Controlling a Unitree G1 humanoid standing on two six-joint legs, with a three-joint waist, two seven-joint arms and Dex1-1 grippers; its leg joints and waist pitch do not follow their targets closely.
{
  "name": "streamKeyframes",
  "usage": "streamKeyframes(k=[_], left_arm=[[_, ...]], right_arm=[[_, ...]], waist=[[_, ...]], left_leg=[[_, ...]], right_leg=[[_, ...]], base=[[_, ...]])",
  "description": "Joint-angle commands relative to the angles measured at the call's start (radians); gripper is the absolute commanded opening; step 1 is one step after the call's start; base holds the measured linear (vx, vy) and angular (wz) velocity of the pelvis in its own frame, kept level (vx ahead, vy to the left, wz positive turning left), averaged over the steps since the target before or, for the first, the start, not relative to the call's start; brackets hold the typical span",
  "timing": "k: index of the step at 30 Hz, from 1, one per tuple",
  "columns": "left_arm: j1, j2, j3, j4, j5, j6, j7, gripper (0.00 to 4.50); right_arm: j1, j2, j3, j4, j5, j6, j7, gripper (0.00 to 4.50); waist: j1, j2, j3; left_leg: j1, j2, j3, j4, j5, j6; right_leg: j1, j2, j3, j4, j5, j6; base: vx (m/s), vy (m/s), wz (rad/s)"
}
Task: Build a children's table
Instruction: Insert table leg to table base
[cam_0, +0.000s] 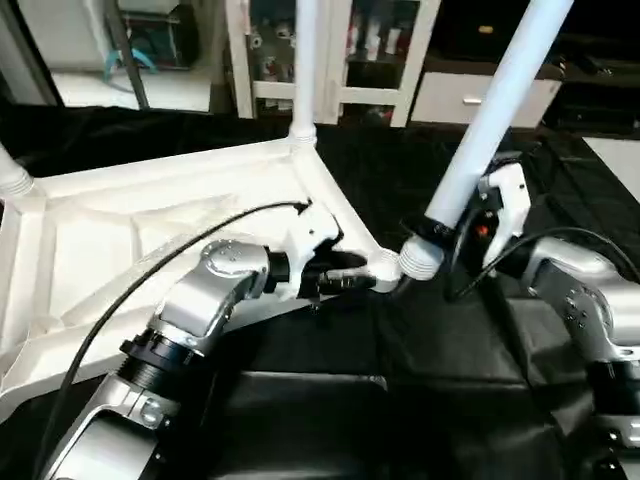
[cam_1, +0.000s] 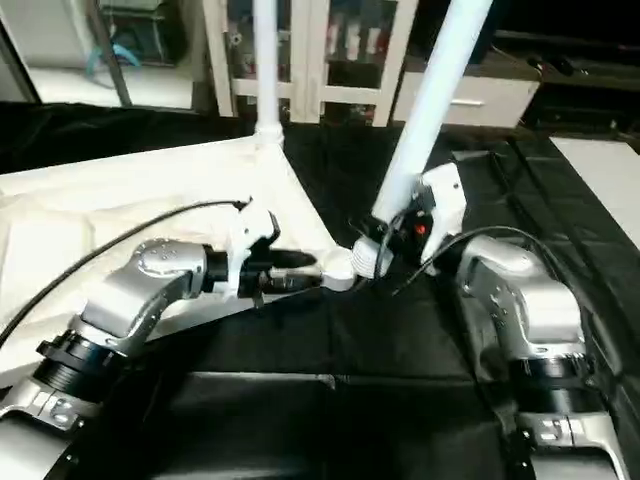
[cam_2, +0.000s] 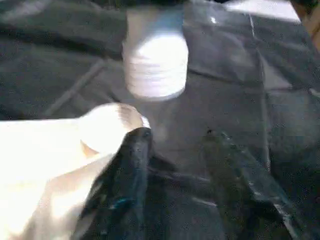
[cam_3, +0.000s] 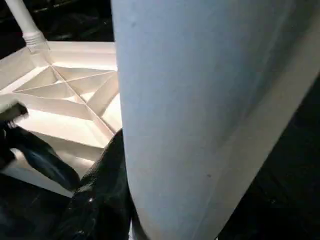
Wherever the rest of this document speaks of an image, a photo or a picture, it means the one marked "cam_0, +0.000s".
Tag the white plastic table top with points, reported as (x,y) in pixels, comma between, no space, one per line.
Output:
(120,230)

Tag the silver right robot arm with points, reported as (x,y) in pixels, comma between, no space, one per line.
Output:
(590,290)

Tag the white drawer unit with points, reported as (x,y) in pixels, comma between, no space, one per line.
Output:
(470,100)

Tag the black table mat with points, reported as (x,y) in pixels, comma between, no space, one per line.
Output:
(330,420)

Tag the white glass door cabinet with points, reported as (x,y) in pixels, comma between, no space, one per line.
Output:
(270,50)

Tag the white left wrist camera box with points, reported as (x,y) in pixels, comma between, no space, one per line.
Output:
(310,235)

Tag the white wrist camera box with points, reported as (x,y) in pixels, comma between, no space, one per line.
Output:
(510,195)
(310,235)

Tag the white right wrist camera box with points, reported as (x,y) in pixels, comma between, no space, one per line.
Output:
(510,195)

